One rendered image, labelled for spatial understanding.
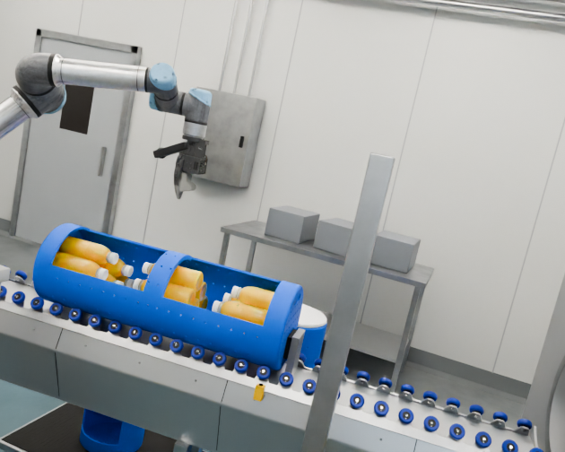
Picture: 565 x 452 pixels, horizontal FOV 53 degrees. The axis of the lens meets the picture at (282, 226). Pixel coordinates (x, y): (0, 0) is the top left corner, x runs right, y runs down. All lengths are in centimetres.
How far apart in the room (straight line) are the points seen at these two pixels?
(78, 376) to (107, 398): 12
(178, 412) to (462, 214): 342
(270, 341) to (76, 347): 68
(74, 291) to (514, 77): 386
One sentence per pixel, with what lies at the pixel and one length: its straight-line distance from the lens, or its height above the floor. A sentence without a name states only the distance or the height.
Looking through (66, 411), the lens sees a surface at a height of 15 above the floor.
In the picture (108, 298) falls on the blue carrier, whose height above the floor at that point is 107.
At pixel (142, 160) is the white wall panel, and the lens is 585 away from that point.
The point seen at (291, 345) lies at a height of 105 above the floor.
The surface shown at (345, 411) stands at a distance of 183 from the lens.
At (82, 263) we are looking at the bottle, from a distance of 205.
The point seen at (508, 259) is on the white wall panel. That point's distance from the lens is 495.
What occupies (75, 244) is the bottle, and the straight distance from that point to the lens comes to 211.
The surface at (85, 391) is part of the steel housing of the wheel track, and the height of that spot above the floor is 70.
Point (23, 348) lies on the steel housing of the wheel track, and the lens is 219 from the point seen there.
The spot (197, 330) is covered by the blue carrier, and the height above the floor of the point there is 105.
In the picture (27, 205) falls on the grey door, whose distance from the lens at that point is 669.
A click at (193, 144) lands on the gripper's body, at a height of 160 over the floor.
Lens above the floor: 170
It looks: 9 degrees down
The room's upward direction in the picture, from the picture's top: 12 degrees clockwise
